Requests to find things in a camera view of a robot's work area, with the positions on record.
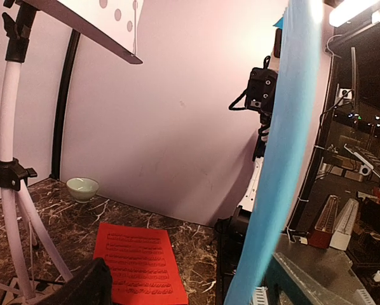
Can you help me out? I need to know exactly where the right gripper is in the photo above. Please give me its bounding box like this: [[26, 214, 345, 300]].
[[229, 56, 278, 114]]

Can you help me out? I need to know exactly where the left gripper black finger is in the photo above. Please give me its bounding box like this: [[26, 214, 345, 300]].
[[37, 257, 112, 305]]

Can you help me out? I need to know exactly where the blue sheet music paper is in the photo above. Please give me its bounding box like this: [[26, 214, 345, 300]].
[[224, 1, 323, 304]]

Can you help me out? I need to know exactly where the white perforated music stand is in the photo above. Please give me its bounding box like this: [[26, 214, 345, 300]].
[[0, 1, 144, 304]]

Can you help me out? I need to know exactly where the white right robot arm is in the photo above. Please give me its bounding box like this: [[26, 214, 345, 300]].
[[222, 27, 282, 243]]

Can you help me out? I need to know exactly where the floral square ceramic plate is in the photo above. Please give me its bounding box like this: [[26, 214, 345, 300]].
[[0, 279, 65, 305]]

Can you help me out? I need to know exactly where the red sheet music paper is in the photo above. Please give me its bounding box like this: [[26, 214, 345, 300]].
[[93, 223, 189, 304]]

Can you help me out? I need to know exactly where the pale green ceramic bowl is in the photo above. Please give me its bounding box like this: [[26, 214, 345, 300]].
[[66, 177, 99, 203]]

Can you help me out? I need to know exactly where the dark red metronome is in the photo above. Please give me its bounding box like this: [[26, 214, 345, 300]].
[[308, 194, 339, 249]]

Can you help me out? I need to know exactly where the white metronome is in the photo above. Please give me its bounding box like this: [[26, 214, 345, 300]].
[[329, 198, 359, 251]]

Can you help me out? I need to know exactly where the grey slotted cable duct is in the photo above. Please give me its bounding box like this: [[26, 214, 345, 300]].
[[250, 287, 269, 305]]

